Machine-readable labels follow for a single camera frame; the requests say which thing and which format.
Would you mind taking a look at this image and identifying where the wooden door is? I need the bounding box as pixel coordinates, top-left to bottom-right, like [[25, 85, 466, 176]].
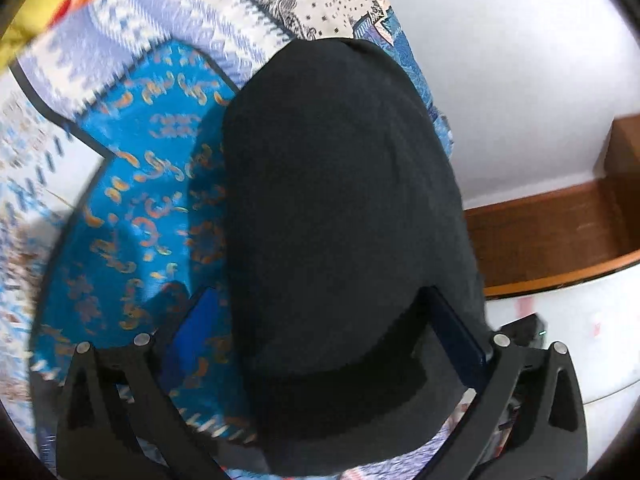
[[602, 115, 640, 181]]

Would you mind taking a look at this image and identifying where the black zippered garment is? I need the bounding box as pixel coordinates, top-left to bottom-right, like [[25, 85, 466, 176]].
[[220, 37, 495, 477]]

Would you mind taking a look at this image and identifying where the patchwork printed blanket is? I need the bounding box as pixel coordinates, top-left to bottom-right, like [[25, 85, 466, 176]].
[[0, 0, 457, 480]]

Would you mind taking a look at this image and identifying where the yellow cloth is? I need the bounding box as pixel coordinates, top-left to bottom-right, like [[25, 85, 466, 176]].
[[0, 0, 103, 73]]

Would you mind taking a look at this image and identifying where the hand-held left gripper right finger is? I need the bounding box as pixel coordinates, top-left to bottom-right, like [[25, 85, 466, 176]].
[[414, 284, 589, 480]]

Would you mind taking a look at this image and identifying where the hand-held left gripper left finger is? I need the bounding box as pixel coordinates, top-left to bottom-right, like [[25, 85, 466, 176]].
[[54, 286, 227, 480]]

